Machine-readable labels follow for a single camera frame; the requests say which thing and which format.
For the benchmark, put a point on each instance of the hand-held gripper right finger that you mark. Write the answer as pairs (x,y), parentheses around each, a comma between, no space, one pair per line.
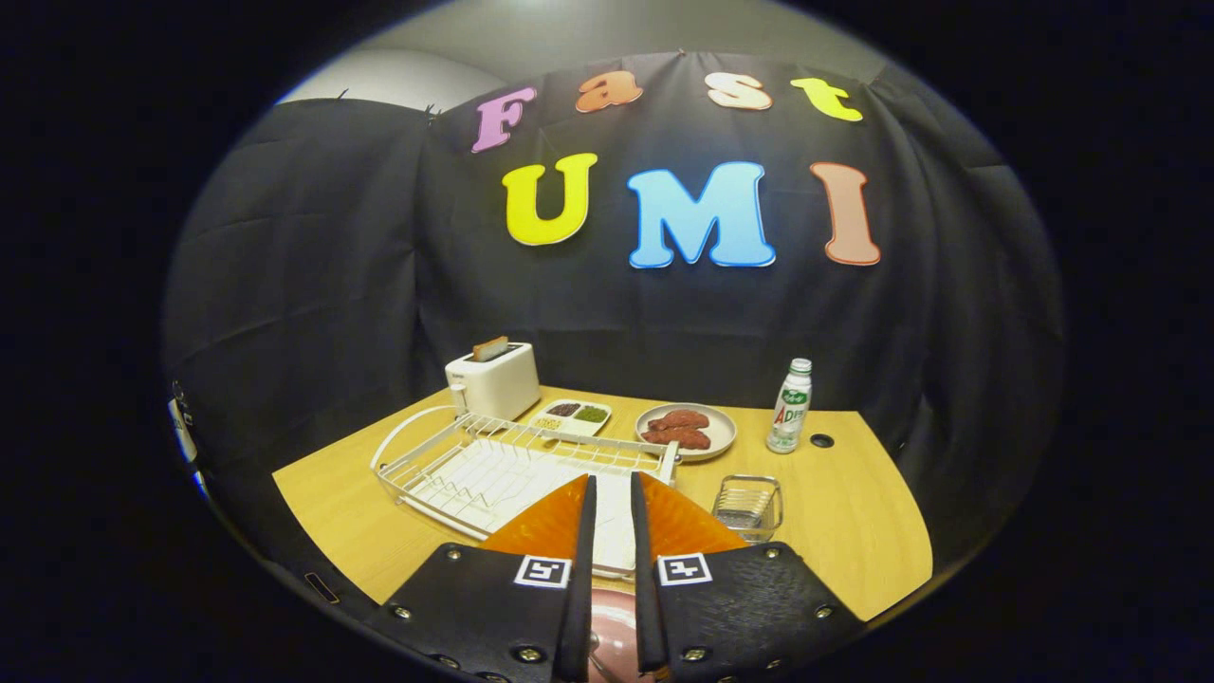
(647,588)

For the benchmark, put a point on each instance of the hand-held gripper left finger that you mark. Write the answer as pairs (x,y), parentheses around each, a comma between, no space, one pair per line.
(583,569)

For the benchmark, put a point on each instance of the pink plate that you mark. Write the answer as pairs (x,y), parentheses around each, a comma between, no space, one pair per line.
(621,626)

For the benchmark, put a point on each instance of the beige round plate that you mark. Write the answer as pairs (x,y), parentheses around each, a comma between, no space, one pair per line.
(723,427)

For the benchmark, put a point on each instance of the white divided tray with beans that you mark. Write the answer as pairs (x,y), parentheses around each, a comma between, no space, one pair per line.
(569,425)

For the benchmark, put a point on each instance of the reddish-brown meat piece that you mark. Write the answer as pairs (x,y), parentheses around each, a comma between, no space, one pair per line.
(678,438)
(685,418)

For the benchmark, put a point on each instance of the white toaster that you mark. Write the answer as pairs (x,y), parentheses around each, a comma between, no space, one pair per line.
(493,384)

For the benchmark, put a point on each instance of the white bottle with green label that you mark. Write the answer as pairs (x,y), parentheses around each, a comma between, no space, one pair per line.
(789,408)

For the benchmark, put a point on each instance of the brown toast slice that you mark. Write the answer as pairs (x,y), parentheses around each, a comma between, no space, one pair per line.
(490,349)

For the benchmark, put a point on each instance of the black backdrop cloth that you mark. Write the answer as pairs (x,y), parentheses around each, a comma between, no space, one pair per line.
(332,285)

